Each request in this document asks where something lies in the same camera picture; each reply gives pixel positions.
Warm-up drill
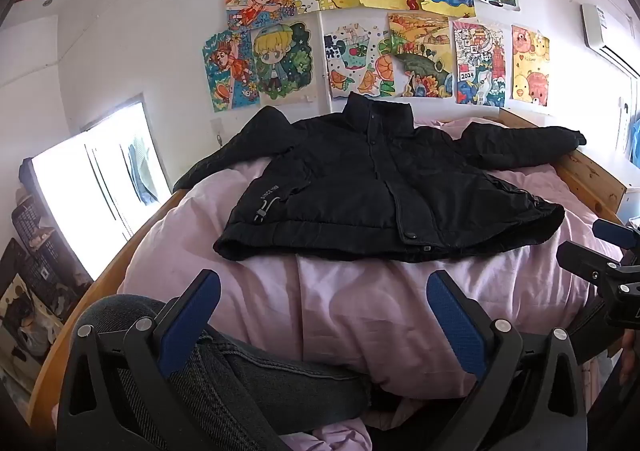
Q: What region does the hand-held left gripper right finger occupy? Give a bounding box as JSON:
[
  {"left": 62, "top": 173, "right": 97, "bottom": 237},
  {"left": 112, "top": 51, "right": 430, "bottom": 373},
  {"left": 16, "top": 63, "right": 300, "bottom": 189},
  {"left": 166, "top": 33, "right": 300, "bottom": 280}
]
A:
[{"left": 427, "top": 270, "right": 588, "bottom": 451}]

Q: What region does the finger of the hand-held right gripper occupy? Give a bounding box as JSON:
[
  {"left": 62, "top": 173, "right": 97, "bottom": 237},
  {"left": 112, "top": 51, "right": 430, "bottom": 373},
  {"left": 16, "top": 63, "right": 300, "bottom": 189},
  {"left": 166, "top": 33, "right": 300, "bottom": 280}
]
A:
[
  {"left": 592, "top": 218, "right": 640, "bottom": 251},
  {"left": 556, "top": 240, "right": 640, "bottom": 304}
]

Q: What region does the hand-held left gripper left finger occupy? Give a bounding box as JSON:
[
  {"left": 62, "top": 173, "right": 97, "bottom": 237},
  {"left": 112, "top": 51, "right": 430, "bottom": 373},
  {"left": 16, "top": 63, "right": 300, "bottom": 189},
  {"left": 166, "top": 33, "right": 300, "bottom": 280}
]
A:
[{"left": 57, "top": 269, "right": 281, "bottom": 451}]

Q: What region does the black padded jacket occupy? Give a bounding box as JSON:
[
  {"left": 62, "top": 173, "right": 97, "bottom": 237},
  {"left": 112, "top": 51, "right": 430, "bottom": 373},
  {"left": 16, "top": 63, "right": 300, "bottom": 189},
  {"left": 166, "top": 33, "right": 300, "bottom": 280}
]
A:
[{"left": 172, "top": 92, "right": 587, "bottom": 264}]

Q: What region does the white cabinet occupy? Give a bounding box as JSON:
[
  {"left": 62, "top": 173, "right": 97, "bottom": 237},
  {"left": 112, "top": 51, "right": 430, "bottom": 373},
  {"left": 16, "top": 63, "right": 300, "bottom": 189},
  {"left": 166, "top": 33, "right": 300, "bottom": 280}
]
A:
[{"left": 617, "top": 151, "right": 640, "bottom": 228}]

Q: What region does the pink duvet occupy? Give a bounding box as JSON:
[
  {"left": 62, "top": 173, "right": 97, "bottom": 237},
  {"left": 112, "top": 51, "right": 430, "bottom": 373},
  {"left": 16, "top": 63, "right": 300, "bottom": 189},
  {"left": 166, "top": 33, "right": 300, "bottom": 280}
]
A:
[{"left": 117, "top": 113, "right": 626, "bottom": 451}]

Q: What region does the person's leg in jeans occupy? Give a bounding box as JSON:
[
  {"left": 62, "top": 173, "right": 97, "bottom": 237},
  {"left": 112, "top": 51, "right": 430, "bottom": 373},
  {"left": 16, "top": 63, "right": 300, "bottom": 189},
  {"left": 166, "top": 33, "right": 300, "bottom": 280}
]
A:
[{"left": 75, "top": 295, "right": 372, "bottom": 451}]

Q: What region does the bright window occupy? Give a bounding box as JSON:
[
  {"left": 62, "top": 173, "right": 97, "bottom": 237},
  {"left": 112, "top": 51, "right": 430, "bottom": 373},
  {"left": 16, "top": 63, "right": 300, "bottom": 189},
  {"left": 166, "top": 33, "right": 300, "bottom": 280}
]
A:
[{"left": 30, "top": 98, "right": 172, "bottom": 282}]

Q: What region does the stack of black crates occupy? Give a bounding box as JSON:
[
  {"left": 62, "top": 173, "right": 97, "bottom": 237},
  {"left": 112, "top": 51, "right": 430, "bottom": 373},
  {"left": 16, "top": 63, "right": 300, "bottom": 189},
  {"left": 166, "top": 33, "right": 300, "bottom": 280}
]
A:
[{"left": 10, "top": 195, "right": 96, "bottom": 332}]

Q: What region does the white air conditioner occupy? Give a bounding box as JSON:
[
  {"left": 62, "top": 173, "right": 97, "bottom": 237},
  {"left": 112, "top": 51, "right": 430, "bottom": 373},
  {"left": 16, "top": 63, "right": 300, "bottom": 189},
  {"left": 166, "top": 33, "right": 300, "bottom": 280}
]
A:
[{"left": 580, "top": 3, "right": 640, "bottom": 79}]

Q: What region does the wooden bed frame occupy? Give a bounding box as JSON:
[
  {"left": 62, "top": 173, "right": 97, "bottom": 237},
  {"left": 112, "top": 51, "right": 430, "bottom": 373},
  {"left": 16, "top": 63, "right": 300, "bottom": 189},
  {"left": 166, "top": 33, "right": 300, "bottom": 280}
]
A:
[{"left": 27, "top": 106, "right": 628, "bottom": 437}]

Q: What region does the group of colourful wall drawings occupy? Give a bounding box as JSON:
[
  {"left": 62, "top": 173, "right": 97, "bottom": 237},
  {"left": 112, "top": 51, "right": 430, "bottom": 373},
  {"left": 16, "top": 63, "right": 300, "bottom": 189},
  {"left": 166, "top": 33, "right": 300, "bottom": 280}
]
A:
[{"left": 202, "top": 0, "right": 551, "bottom": 112}]

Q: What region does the white wall cable trunking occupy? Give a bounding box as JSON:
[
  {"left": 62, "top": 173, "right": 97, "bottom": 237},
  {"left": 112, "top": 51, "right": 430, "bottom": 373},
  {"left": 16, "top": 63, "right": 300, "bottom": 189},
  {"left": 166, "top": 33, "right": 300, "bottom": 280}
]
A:
[{"left": 304, "top": 0, "right": 335, "bottom": 114}]

